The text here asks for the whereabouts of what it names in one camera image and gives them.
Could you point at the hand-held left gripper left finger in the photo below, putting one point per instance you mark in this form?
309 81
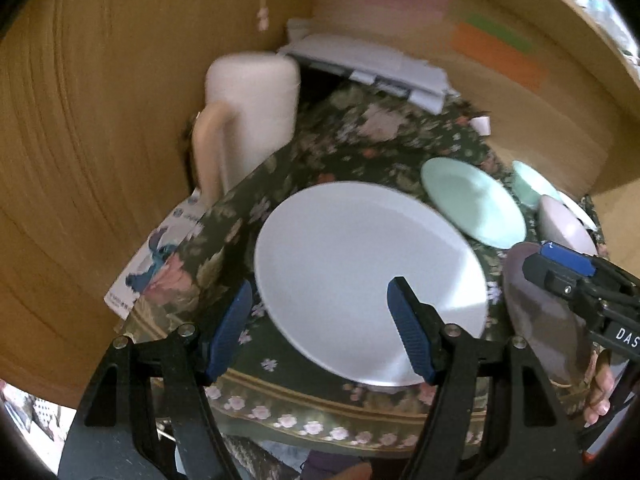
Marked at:
232 325

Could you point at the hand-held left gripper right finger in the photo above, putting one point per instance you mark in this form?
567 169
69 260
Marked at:
407 330

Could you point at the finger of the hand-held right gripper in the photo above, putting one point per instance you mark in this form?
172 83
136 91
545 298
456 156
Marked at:
567 260

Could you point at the pale pink plate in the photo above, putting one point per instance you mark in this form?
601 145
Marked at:
540 320

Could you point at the mint green bowl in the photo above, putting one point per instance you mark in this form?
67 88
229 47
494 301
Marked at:
530 182

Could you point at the large white plate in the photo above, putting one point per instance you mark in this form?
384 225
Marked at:
350 260

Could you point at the person's right hand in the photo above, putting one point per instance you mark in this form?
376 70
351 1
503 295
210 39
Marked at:
600 390

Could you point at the pale pink bowl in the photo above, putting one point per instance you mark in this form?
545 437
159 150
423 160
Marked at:
560 225

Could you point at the white bowl dark patterned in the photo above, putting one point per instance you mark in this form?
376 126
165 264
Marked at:
582 215

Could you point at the cartoon printed card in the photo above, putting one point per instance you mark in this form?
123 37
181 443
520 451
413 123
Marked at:
145 270

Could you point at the mint green plate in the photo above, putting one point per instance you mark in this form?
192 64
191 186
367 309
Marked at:
470 200

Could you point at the small white cup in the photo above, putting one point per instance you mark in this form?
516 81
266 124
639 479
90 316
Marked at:
481 125

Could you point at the dark floral tablecloth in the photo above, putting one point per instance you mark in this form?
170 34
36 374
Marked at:
350 150

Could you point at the orange sticky note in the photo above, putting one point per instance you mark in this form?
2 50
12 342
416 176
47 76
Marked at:
500 62

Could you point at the green sticky note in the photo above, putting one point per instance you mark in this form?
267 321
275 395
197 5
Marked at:
500 32

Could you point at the pile of white papers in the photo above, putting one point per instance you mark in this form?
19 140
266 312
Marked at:
360 55

